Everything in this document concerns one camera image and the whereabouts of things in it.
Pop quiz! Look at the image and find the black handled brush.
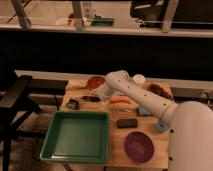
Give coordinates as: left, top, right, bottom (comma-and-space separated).
82, 96, 100, 102

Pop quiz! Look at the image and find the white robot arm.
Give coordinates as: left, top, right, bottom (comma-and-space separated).
97, 70, 213, 171

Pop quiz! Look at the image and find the orange red bowl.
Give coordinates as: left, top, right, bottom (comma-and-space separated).
86, 76, 105, 90

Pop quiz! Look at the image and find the orange carrot toy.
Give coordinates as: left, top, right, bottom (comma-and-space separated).
109, 98, 131, 104

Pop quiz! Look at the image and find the metal fork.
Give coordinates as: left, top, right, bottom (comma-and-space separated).
111, 109, 132, 113

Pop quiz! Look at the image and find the black rectangular sponge block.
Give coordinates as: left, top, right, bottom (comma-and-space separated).
116, 119, 138, 128

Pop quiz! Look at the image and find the small black round tin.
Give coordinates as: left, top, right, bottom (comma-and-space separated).
66, 99, 80, 110

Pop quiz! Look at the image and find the blue folded cloth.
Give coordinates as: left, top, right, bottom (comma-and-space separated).
137, 106, 152, 116

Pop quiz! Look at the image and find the dark red brown object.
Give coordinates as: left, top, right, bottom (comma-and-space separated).
148, 83, 173, 100

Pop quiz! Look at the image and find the green plastic tray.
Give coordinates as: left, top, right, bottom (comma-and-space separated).
40, 111, 109, 164

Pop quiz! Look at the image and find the small blue cup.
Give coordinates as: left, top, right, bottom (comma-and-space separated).
156, 121, 168, 133

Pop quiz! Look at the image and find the green box on shelf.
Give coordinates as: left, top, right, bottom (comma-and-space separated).
91, 18, 114, 26

